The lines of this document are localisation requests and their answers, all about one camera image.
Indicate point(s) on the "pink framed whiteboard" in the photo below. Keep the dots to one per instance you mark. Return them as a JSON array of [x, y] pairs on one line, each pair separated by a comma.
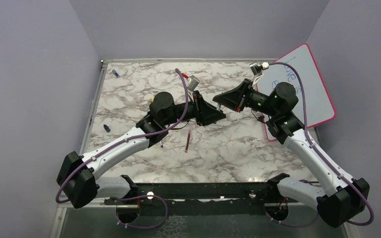
[[319, 106]]

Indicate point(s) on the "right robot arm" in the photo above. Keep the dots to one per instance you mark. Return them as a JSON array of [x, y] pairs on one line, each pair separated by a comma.
[[339, 197]]

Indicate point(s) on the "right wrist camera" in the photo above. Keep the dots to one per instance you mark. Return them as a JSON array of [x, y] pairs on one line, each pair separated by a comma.
[[258, 69]]

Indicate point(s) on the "dark blue cap near edge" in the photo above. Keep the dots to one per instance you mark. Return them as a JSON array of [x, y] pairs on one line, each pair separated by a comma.
[[106, 128]]

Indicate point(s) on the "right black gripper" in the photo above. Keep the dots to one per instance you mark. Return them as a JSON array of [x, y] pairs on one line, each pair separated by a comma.
[[234, 98]]

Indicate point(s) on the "pink red pen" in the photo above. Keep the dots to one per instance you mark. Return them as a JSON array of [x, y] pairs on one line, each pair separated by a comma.
[[188, 141]]

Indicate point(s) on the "blue cap far corner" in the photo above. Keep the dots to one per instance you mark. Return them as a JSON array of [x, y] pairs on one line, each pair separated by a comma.
[[115, 73]]

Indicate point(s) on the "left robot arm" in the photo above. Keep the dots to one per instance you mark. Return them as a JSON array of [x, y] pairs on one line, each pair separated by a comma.
[[81, 176]]

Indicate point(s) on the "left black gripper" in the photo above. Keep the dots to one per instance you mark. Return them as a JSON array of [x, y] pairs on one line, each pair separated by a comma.
[[205, 113]]

